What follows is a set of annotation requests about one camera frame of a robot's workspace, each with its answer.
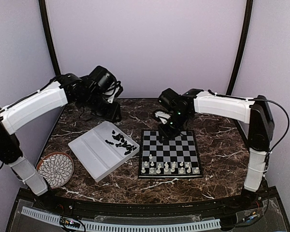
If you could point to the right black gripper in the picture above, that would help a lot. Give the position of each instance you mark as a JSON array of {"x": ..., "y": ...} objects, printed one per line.
[{"x": 167, "y": 134}]

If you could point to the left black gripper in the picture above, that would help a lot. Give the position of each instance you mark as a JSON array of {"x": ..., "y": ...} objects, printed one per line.
[{"x": 112, "y": 115}]

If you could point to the black white chessboard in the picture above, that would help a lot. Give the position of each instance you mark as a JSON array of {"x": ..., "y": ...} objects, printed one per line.
[{"x": 181, "y": 148}]

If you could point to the white plastic divided tray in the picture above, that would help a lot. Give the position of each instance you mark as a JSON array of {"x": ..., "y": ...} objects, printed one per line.
[{"x": 99, "y": 158}]

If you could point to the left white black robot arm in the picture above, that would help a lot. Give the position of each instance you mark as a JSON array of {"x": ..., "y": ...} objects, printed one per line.
[{"x": 97, "y": 91}]

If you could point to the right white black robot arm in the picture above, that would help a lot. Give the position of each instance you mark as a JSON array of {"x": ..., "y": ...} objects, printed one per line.
[{"x": 255, "y": 112}]

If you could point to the pile of black chess pieces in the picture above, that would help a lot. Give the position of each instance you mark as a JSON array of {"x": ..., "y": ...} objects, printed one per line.
[{"x": 119, "y": 141}]

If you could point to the floral patterned ceramic plate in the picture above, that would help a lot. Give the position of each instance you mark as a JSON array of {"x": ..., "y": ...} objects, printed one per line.
[{"x": 56, "y": 168}]

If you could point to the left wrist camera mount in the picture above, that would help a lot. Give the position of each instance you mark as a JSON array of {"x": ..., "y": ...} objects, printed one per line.
[{"x": 113, "y": 92}]

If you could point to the white slotted cable duct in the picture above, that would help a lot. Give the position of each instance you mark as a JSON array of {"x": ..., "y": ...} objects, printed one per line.
[{"x": 122, "y": 224}]

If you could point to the black front rail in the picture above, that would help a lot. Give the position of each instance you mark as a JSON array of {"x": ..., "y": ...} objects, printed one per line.
[{"x": 226, "y": 207}]

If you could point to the left black frame post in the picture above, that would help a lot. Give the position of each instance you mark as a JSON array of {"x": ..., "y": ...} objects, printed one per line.
[{"x": 49, "y": 38}]

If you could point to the black frame post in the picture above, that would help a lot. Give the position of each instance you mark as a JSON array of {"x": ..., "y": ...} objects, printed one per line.
[
  {"x": 49, "y": 38},
  {"x": 241, "y": 46}
]

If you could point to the right black frame post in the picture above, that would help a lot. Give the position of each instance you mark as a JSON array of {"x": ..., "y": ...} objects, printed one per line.
[{"x": 241, "y": 46}]

